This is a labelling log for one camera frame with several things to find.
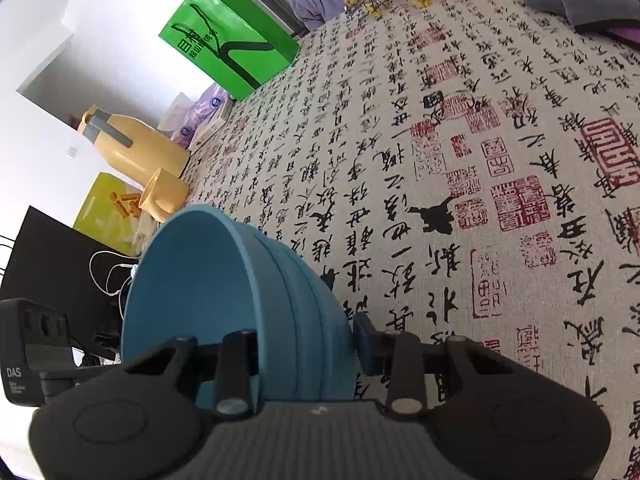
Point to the yellow thermos jug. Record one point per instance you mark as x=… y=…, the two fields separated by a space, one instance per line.
x=145 y=145

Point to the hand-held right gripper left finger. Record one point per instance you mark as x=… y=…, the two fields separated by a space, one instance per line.
x=235 y=360

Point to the green paper bag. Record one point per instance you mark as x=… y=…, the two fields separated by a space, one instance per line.
x=225 y=35

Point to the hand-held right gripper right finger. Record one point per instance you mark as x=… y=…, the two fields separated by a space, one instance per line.
x=367 y=345

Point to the yellow mug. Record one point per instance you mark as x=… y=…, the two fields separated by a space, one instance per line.
x=167 y=192

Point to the calligraphy printed tablecloth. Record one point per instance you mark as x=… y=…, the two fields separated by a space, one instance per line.
x=450 y=160

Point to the black paper bag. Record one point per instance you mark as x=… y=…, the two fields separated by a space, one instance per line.
x=45 y=260

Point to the yellow snack box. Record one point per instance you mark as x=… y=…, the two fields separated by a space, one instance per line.
x=105 y=210

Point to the purple tissue pack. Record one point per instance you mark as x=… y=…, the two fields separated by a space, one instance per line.
x=187 y=127
x=215 y=102

